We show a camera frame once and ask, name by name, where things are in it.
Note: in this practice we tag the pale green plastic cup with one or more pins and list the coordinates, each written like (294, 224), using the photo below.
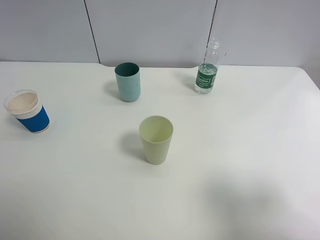
(156, 133)

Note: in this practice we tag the teal plastic cup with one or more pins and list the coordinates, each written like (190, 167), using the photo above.
(128, 81)

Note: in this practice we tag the clear bottle green label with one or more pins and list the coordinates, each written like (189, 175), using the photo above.
(208, 69)

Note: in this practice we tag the blue sleeved paper cup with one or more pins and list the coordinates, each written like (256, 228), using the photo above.
(25, 106)

